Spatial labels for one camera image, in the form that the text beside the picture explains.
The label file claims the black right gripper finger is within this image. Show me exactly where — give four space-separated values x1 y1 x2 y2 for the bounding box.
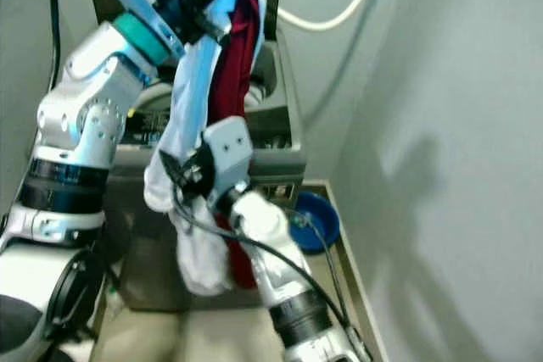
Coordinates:
160 152 189 190

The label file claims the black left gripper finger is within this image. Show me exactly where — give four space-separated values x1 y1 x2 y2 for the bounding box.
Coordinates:
195 16 234 44

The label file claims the dark red garment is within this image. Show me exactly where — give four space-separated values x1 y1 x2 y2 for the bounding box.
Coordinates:
208 0 262 291

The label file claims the white garment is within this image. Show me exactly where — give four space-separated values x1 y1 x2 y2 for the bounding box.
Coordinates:
143 0 268 298

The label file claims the grey top-load washing machine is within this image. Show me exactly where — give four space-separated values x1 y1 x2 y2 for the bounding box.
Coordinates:
89 27 308 312

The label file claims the blue plastic basin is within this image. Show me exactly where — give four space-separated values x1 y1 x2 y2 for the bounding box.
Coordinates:
287 191 341 254

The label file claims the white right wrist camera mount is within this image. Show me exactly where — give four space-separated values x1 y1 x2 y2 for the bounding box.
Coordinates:
202 116 254 189

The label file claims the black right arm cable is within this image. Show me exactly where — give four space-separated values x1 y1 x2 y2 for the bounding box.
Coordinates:
171 182 353 337

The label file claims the black hanging cable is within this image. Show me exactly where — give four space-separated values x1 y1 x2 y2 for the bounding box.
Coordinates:
48 0 63 93

